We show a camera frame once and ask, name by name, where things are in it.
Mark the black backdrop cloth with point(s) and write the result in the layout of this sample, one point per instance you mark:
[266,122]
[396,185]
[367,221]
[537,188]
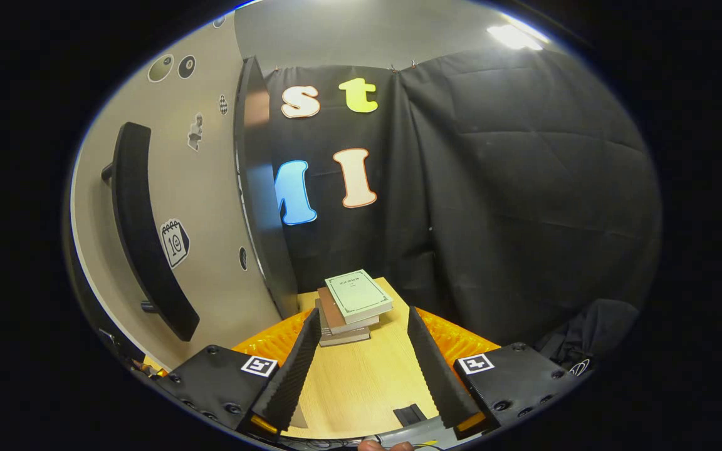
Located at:
[524,188]

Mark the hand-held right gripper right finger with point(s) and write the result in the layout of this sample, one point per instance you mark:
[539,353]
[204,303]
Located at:
[436,373]

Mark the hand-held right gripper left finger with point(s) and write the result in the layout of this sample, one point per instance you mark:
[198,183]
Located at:
[295,376]

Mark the ceiling light panel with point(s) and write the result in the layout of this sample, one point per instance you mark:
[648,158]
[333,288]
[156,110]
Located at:
[514,37]

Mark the grey cabinet door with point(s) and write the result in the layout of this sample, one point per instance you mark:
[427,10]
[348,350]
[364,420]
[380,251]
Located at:
[210,188]

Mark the dark cloth bundle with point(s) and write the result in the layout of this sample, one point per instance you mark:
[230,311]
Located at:
[599,326]

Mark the dark grey cabinet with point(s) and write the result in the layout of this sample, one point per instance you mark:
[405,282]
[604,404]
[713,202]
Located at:
[267,219]

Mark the green book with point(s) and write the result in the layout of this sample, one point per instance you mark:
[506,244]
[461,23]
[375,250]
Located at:
[358,294]

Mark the small black block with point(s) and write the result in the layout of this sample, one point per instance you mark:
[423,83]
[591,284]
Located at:
[410,413]

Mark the brown book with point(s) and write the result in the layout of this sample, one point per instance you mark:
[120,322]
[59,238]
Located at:
[331,313]

